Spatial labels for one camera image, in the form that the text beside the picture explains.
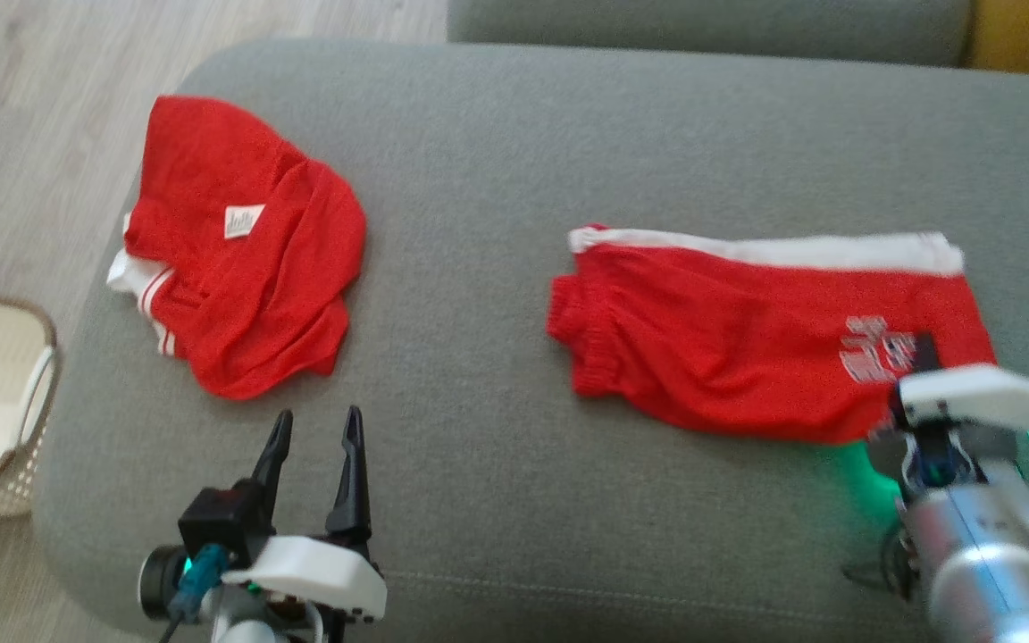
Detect small grey sofa cushion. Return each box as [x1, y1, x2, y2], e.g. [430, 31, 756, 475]
[447, 0, 977, 69]

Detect red shorts with white stripe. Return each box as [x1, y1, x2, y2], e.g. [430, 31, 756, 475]
[547, 223, 998, 447]

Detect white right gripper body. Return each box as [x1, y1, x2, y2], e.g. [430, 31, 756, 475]
[890, 363, 1029, 489]

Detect yellow sofa cushion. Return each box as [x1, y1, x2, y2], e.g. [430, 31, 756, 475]
[966, 0, 1029, 78]

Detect teal-plug left camera cable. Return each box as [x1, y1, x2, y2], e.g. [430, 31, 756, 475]
[157, 543, 233, 643]

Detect beige sofa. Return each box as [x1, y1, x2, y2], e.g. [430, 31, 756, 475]
[31, 38, 1029, 643]

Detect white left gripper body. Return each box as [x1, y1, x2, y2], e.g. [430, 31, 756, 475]
[221, 533, 389, 623]

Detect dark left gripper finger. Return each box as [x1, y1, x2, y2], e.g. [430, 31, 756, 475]
[326, 405, 373, 542]
[250, 409, 295, 538]

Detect red jersey with white sleeves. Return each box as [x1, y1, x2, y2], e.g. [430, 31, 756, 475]
[106, 95, 368, 401]

